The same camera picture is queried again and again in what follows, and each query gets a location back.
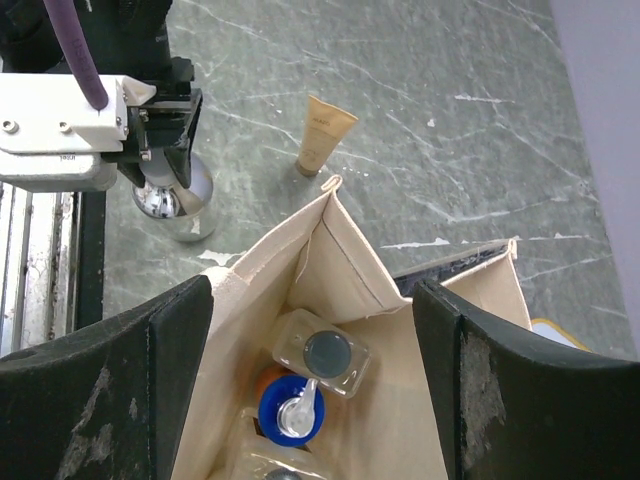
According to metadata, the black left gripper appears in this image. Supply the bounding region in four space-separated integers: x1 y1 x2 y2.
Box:
101 57 203 189

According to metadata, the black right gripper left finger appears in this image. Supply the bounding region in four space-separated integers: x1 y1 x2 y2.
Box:
1 275 214 479

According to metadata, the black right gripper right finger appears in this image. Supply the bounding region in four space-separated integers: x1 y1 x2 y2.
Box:
413 281 639 479

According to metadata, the beige squeeze tube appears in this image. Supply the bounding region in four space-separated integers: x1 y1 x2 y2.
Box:
295 95 358 177

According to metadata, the cream canvas tote bag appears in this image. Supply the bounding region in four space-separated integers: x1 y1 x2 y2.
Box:
169 174 534 480

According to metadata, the orange blue spray bottle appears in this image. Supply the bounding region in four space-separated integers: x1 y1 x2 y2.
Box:
255 365 325 448

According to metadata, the clear bottle with dark cap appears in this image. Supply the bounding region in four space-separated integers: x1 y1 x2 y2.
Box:
270 309 372 399

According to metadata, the yellow-framed small whiteboard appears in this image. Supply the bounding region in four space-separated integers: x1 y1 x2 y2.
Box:
531 318 590 352

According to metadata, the aluminium front frame rail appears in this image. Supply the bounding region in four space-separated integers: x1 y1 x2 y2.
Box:
1 184 106 356

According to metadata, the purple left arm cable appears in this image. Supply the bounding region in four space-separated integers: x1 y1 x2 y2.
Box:
42 0 110 112

